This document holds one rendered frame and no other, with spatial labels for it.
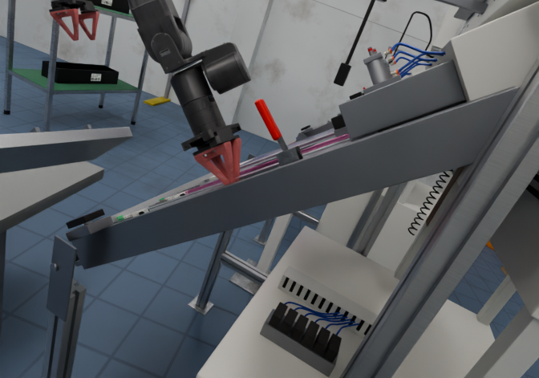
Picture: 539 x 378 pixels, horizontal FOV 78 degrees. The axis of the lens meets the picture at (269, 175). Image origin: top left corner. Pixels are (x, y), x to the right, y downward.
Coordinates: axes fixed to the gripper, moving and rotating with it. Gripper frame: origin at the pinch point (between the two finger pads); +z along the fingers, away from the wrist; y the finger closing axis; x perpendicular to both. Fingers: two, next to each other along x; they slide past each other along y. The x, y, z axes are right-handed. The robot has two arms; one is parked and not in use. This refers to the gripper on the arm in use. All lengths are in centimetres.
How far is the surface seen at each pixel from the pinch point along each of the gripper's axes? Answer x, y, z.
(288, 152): -14.4, -7.0, -1.3
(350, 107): -24.0, -5.9, -3.7
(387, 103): -28.3, -5.9, -2.4
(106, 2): 143, 165, -152
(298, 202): -14.3, -10.0, 5.0
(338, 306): -0.1, 20.9, 38.5
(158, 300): 92, 51, 40
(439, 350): -16, 32, 61
